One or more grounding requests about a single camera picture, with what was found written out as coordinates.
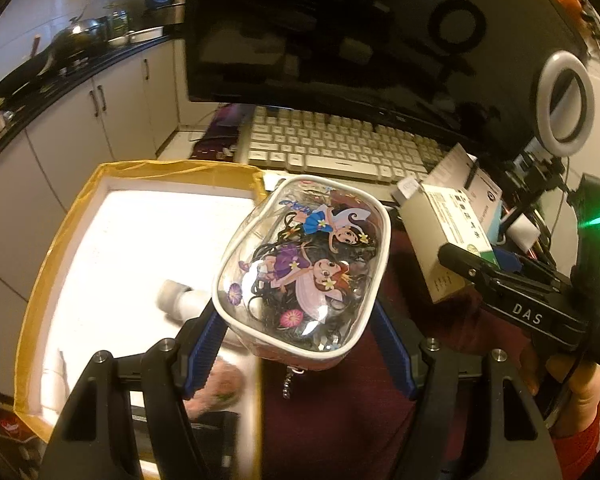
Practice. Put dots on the white mechanical keyboard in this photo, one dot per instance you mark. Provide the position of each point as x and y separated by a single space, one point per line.
330 145

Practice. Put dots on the dark purple patterned cloth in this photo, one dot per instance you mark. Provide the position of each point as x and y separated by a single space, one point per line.
225 120

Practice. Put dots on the black kitchen counter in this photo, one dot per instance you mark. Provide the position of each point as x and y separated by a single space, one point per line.
100 60

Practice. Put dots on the person's right forearm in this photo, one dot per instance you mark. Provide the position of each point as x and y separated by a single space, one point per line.
575 452

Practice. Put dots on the white green-striped box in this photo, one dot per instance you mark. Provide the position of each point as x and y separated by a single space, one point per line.
485 197

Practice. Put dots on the white and green medicine box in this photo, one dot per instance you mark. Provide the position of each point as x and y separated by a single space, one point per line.
445 230

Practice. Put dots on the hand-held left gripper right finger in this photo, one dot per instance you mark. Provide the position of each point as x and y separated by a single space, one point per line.
395 355

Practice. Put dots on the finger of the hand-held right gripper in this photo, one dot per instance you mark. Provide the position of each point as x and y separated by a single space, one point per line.
506 259
467 262

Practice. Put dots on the black wok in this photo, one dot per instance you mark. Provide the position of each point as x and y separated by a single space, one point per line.
25 77

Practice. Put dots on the small white box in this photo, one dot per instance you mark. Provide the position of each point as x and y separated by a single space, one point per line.
407 190

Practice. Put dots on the person's right hand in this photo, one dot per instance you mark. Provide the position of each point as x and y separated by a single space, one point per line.
585 395

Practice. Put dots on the small glass jar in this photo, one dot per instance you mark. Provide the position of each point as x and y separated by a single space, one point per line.
117 25

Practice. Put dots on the pink fluffy item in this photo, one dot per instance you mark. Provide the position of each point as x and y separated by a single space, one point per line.
220 385

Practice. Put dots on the white squeeze tube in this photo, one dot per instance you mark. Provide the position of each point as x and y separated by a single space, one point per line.
180 297

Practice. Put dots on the steel pot with lid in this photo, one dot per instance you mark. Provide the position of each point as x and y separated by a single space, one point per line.
80 35

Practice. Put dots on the maroon cloth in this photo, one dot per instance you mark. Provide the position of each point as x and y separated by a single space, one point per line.
340 435

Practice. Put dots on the white kitchen cabinets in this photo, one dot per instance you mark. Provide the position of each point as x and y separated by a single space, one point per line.
120 110

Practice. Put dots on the yellow-taped white foam box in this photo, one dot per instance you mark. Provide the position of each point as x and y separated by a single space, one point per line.
130 260

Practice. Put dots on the clear cartoon print pouch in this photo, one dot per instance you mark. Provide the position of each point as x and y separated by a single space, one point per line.
300 260

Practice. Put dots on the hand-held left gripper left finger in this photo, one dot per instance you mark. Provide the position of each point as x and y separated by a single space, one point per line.
205 347

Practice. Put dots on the white foam block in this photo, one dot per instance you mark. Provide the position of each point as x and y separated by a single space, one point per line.
522 230

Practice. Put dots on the black computer monitor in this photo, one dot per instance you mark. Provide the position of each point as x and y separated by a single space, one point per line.
330 35

